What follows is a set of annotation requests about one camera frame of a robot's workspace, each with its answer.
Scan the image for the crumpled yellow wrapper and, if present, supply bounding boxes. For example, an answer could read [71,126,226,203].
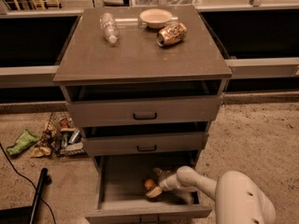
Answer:
[31,147,51,158]

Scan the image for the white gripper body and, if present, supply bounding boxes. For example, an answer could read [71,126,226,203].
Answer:
[158,174,179,191]

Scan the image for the grey middle drawer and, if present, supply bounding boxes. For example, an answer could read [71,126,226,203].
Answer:
[82,121,209,156]

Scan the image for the crushed brown soda can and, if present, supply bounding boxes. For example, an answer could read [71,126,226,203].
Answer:
[157,22,187,47]

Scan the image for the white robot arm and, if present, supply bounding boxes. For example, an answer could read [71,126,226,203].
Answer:
[144,166,277,224]

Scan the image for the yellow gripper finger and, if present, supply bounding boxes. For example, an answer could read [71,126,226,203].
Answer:
[146,187,163,199]
[153,167,171,180]

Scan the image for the grey top drawer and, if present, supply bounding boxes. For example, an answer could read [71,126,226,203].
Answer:
[61,79,228,129]

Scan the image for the orange fruit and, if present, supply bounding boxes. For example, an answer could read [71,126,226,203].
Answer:
[144,179,156,190]

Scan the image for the wire basket with trash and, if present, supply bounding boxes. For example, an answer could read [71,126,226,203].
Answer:
[46,111,86,157]

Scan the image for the green snack bag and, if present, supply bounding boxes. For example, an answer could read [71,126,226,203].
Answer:
[6,129,39,156]

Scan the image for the grey drawer cabinet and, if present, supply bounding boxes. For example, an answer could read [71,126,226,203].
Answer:
[52,5,233,224]

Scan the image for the white paper bowl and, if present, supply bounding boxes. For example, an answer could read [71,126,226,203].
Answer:
[139,8,172,29]

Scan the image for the clear plastic water bottle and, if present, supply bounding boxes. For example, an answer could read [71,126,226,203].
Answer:
[100,12,120,44]

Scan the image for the grey bottom drawer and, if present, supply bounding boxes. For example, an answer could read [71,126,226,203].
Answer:
[87,151,211,224]

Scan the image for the grey drawer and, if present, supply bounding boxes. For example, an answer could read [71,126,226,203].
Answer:
[61,79,228,129]
[82,121,209,156]
[87,151,211,224]

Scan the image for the black cable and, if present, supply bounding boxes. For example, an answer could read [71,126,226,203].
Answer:
[0,143,57,224]

